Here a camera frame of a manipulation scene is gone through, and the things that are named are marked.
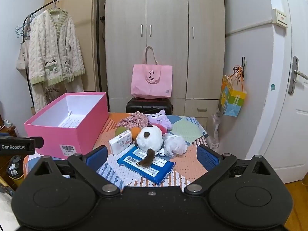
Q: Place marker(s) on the white door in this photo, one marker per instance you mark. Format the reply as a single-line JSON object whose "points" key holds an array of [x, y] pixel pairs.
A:
{"points": [[287, 149]]}

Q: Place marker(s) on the white wall switch box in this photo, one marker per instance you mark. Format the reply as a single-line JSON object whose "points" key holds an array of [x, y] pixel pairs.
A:
{"points": [[279, 18]]}

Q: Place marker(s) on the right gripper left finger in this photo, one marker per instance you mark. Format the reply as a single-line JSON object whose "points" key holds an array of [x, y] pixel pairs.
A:
{"points": [[86, 166]]}

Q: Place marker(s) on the beige tall cabinet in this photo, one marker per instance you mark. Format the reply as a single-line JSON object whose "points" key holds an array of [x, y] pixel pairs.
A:
{"points": [[88, 17]]}

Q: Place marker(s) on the white cat plush toy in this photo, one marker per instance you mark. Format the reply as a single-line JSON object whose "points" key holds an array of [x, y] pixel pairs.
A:
{"points": [[149, 140]]}

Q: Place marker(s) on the pink cardboard storage box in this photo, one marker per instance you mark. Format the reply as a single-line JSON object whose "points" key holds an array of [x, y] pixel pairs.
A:
{"points": [[70, 124]]}

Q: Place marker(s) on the colourful paper gift bag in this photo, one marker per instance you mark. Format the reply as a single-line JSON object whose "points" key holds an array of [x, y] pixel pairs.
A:
{"points": [[233, 91]]}

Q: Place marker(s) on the green makeup sponge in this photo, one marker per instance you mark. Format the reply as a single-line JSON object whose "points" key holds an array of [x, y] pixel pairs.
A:
{"points": [[119, 130]]}

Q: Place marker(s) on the blue wire hangers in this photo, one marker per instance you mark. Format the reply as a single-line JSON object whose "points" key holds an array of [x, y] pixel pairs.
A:
{"points": [[24, 29]]}

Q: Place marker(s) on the purple Kuromi plush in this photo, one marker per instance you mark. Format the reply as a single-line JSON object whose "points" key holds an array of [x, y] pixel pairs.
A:
{"points": [[160, 118]]}

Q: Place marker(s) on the blue wet wipes pack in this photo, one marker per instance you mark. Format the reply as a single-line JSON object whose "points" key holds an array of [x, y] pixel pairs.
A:
{"points": [[156, 173]]}

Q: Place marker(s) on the black suitcase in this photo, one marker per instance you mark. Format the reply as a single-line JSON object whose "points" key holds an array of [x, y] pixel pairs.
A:
{"points": [[149, 106]]}

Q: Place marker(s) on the colourful patchwork blanket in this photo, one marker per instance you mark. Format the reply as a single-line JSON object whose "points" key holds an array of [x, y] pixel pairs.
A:
{"points": [[186, 169]]}

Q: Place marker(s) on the pink tote bag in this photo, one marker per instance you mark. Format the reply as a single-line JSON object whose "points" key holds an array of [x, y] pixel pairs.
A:
{"points": [[151, 81]]}

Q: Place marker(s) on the grey three-door wardrobe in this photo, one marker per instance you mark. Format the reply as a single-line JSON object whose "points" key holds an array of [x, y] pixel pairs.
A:
{"points": [[189, 35]]}

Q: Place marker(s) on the cream canvas tote bag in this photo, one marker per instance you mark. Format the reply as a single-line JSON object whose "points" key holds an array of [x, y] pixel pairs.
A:
{"points": [[23, 58]]}

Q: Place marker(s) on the magenta fluffy pom pom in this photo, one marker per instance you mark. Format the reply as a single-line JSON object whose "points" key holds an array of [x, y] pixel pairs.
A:
{"points": [[162, 128]]}

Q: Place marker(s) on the black clothes rack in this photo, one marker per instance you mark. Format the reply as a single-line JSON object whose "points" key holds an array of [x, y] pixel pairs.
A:
{"points": [[65, 52]]}

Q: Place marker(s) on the cream knitted cardigan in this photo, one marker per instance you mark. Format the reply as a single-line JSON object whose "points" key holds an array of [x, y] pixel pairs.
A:
{"points": [[54, 55]]}

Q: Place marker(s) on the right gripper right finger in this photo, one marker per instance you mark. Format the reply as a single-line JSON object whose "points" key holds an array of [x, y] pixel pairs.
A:
{"points": [[217, 166]]}

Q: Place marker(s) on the orange makeup sponge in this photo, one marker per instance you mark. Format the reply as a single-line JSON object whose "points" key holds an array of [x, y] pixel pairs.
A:
{"points": [[134, 132]]}

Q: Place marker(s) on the pink floral scrunchie cloth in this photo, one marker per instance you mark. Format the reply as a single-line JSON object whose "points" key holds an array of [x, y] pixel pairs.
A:
{"points": [[136, 119]]}

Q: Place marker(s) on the silver door handle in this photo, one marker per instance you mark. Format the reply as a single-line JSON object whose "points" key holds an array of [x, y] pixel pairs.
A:
{"points": [[294, 73]]}

